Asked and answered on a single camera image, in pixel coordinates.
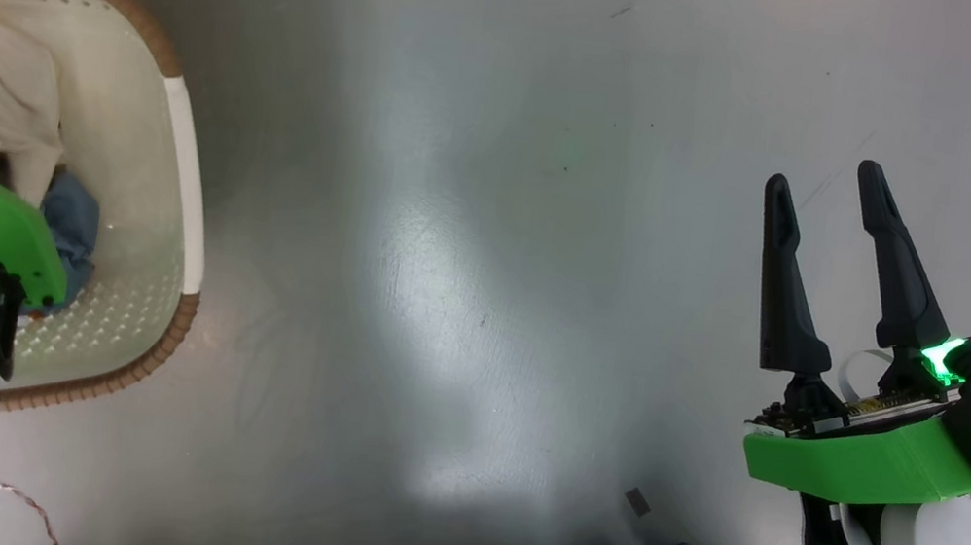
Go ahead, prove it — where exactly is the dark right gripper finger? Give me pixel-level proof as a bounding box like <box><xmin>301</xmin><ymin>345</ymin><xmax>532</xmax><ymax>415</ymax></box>
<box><xmin>735</xmin><ymin>172</ymin><xmax>863</xmax><ymax>382</ymax></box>
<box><xmin>830</xmin><ymin>159</ymin><xmax>971</xmax><ymax>358</ymax></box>

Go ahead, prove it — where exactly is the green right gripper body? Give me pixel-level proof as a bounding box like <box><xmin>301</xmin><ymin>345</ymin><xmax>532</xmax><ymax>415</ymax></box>
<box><xmin>737</xmin><ymin>324</ymin><xmax>971</xmax><ymax>525</ymax></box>

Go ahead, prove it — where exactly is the blue garment with orange print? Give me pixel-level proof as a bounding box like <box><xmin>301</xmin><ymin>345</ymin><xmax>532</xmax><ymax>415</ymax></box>
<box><xmin>23</xmin><ymin>167</ymin><xmax>111</xmax><ymax>325</ymax></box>

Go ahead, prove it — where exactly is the cream laundry basket brown rim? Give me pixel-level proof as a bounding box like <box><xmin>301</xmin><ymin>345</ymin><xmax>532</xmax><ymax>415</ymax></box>
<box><xmin>0</xmin><ymin>0</ymin><xmax>251</xmax><ymax>441</ymax></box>

